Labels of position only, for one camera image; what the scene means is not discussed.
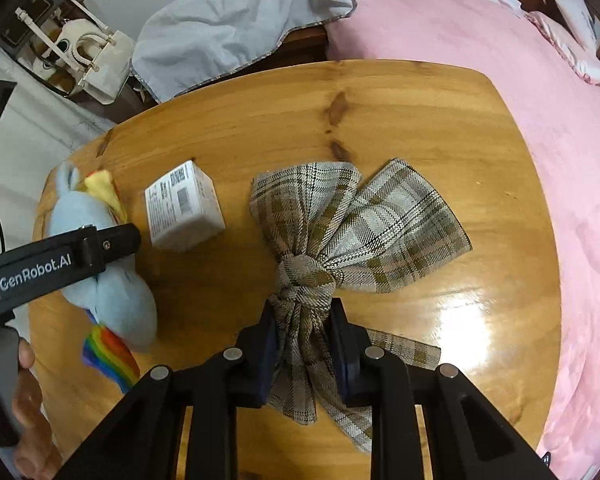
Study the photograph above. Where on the pink blanket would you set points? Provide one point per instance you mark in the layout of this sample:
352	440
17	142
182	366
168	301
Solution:
555	110

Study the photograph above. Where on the wooden bedside cabinet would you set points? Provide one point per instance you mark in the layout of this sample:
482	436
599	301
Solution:
305	42

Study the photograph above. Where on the white pillow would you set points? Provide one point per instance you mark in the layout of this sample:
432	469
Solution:
577	17

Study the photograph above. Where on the small white green box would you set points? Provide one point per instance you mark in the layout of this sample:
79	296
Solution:
180	210

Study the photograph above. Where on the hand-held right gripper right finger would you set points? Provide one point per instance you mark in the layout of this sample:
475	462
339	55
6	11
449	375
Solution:
342	365

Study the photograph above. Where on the plaid fabric bow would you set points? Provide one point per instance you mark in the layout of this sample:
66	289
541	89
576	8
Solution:
380	240

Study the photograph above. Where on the white patterned curtain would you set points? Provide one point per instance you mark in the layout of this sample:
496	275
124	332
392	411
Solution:
30	160

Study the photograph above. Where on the small black device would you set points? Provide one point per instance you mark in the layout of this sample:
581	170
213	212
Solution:
546	458

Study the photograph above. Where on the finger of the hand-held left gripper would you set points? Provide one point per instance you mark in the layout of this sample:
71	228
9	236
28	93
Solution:
115	242

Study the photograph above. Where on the pink frilled pillow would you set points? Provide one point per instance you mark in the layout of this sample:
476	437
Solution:
570	55

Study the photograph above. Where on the light blue pony plush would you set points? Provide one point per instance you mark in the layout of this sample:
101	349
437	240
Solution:
115	305

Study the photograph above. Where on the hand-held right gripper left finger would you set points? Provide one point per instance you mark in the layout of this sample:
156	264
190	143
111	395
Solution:
266	360

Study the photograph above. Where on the white handbag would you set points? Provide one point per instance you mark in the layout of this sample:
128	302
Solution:
105	60

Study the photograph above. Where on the person's left hand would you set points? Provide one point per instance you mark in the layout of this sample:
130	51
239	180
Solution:
27	400

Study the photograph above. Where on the grey cloth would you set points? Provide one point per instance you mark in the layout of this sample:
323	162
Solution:
230	20

